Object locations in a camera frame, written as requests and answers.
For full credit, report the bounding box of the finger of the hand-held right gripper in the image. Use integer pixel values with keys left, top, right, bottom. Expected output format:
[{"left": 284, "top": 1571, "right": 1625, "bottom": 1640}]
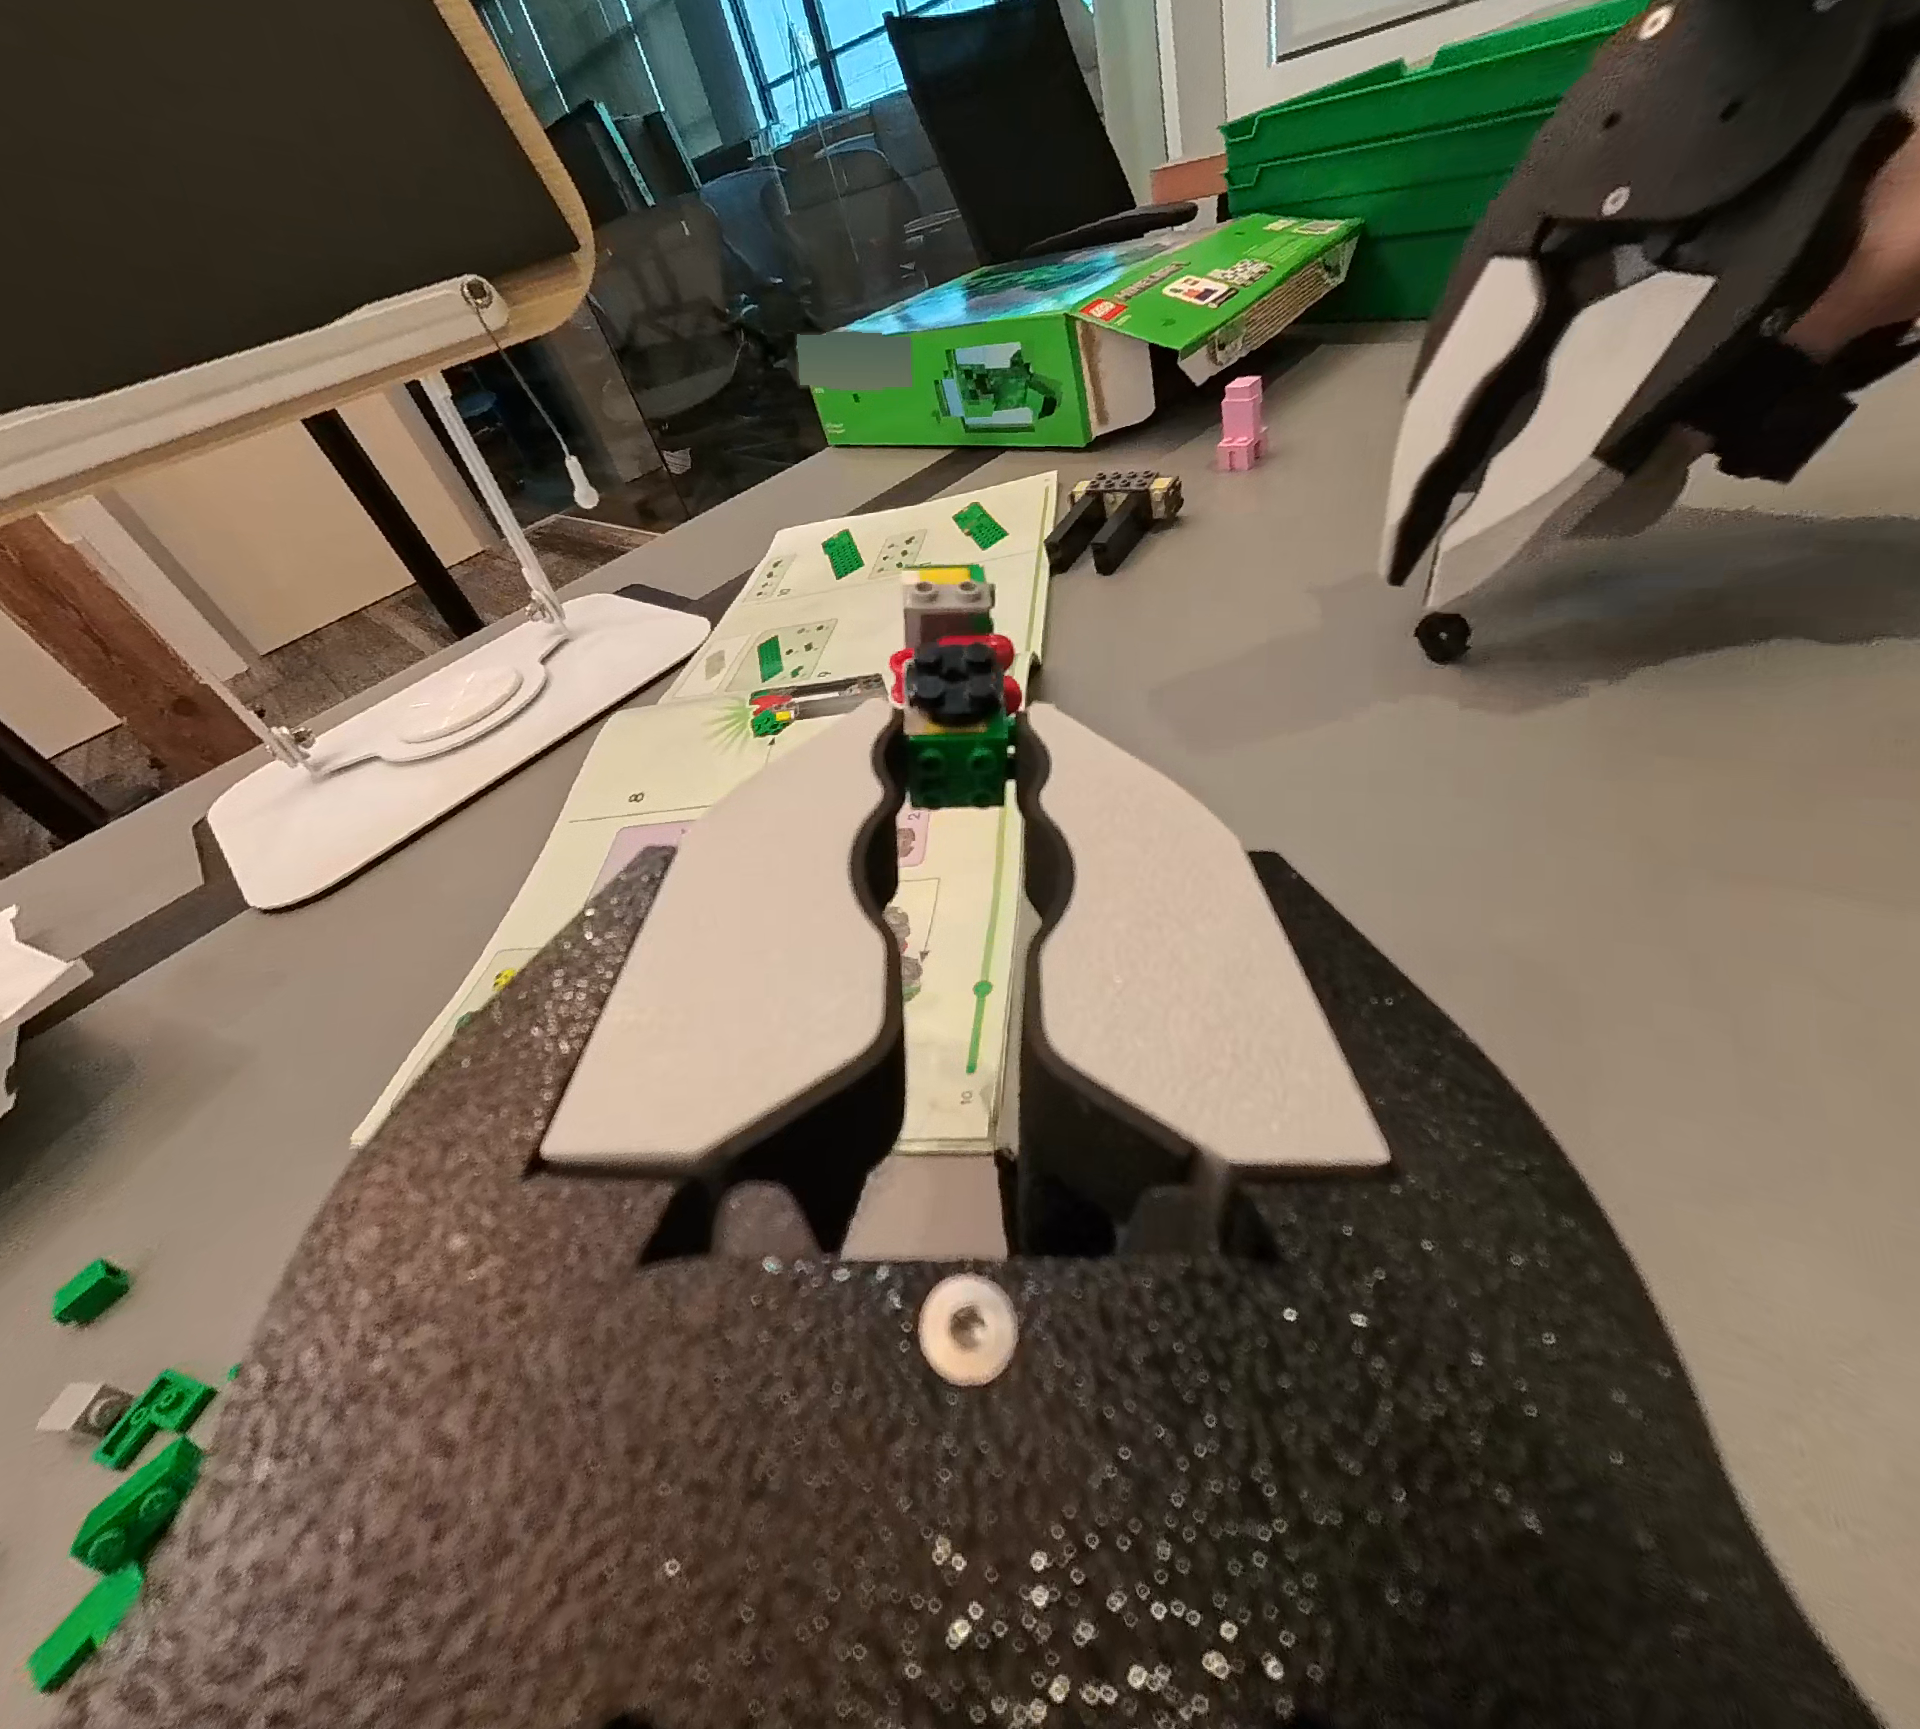
[
  {"left": 1416, "top": 266, "right": 1723, "bottom": 612},
  {"left": 1379, "top": 253, "right": 1557, "bottom": 586}
]

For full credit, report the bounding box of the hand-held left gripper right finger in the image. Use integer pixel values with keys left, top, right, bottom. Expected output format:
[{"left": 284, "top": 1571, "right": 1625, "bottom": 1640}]
[{"left": 1016, "top": 703, "right": 1392, "bottom": 1259}]

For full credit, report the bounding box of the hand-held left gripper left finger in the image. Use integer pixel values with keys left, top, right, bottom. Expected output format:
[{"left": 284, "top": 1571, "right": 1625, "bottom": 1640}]
[{"left": 533, "top": 713, "right": 911, "bottom": 1259}]

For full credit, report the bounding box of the green red toy brick assembly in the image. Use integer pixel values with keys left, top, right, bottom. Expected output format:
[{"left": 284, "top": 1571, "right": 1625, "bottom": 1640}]
[{"left": 882, "top": 567, "right": 1034, "bottom": 810}]

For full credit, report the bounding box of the grey desk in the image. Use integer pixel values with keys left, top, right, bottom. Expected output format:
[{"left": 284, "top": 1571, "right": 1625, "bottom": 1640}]
[{"left": 0, "top": 319, "right": 1920, "bottom": 1729}]

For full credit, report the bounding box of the person's right hand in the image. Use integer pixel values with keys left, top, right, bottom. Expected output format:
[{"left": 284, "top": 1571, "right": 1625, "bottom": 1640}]
[{"left": 1787, "top": 112, "right": 1920, "bottom": 366}]

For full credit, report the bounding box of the green plastic tray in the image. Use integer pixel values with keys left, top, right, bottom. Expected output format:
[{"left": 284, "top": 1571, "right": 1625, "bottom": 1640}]
[
  {"left": 1218, "top": 0, "right": 1667, "bottom": 170},
  {"left": 1226, "top": 184, "right": 1518, "bottom": 325},
  {"left": 1221, "top": 116, "right": 1570, "bottom": 222}
]

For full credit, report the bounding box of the toy brick instruction booklet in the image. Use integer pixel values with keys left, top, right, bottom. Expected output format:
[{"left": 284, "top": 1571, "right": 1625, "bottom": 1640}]
[{"left": 349, "top": 469, "right": 1061, "bottom": 1156}]

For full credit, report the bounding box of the white stand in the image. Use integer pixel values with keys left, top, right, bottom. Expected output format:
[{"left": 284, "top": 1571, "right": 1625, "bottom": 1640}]
[{"left": 0, "top": 275, "right": 713, "bottom": 916}]

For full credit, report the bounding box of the black toy pillar assembly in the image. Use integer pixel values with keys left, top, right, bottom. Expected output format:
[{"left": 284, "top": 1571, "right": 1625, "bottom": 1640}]
[{"left": 1044, "top": 469, "right": 1183, "bottom": 576}]

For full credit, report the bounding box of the green cardboard toy box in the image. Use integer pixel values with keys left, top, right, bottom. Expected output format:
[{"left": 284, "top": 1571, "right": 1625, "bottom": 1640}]
[{"left": 794, "top": 215, "right": 1367, "bottom": 450}]

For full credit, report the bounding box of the black office chair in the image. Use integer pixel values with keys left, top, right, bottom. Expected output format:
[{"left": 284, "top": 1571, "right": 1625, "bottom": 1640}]
[{"left": 882, "top": 0, "right": 1202, "bottom": 265}]

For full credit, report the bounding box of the black table leg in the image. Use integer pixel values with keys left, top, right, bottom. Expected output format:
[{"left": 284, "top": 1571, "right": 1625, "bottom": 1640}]
[{"left": 303, "top": 409, "right": 485, "bottom": 641}]

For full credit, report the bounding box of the grey office chair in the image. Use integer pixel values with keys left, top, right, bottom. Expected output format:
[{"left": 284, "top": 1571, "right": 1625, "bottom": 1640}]
[
  {"left": 592, "top": 215, "right": 752, "bottom": 411},
  {"left": 779, "top": 131, "right": 939, "bottom": 290}
]

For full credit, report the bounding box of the white paper object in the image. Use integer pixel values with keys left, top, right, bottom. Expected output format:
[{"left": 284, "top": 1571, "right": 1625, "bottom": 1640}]
[{"left": 0, "top": 904, "right": 95, "bottom": 1119}]

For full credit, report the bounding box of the green toy plate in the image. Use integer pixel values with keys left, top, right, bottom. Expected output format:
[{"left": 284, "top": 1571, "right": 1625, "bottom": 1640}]
[{"left": 70, "top": 1437, "right": 207, "bottom": 1575}]

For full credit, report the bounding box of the dark board with wooden edge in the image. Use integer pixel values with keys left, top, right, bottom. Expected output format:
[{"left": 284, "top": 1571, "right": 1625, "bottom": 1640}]
[{"left": 0, "top": 0, "right": 598, "bottom": 471}]

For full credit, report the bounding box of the white cable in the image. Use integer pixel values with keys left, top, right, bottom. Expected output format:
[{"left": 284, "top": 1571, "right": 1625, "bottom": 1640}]
[{"left": 485, "top": 310, "right": 606, "bottom": 508}]

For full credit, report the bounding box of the brown wooden post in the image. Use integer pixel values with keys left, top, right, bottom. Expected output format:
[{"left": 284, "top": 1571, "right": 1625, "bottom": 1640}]
[{"left": 0, "top": 514, "right": 264, "bottom": 786}]

